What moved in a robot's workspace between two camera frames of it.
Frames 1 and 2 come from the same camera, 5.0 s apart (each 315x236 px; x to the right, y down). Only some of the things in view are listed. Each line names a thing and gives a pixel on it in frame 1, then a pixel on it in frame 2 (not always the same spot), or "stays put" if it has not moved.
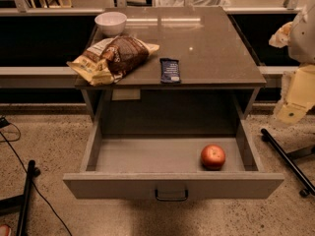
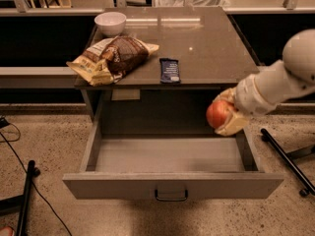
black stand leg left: (20, 204) stays put
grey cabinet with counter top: (220, 75) stays put
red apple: (213, 157) to (218, 113)
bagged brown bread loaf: (108, 61) stays put
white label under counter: (126, 93) stays put
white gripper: (303, 38) to (252, 97)
